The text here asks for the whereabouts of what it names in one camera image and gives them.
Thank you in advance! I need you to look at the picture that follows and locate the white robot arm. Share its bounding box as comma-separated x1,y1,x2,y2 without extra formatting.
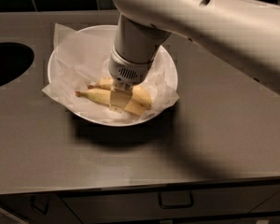
109,0,280,110

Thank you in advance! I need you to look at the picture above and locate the yellow banana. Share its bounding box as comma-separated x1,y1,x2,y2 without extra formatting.
75,88,149,116
88,77,152,109

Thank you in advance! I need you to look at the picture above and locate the left black cabinet handle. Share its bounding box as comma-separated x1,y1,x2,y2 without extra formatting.
30,195,50,216

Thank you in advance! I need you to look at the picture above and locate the white crumpled paper liner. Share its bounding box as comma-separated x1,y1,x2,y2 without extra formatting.
41,22,181,123

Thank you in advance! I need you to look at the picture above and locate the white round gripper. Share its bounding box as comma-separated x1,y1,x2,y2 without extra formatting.
109,48,153,113

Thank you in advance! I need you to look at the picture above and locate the black drawer handle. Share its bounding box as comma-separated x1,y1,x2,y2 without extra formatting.
158,191,194,209

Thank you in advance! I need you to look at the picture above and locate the white bowl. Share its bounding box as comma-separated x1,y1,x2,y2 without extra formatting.
47,24,179,128

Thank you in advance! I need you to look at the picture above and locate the grey drawer front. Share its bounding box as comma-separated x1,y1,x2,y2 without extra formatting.
62,185,280,224

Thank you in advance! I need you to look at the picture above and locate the left grey cabinet door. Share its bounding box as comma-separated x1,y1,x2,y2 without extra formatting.
0,194,82,224

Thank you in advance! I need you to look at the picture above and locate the round black sink opening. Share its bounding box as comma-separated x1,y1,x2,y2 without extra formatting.
0,42,35,87

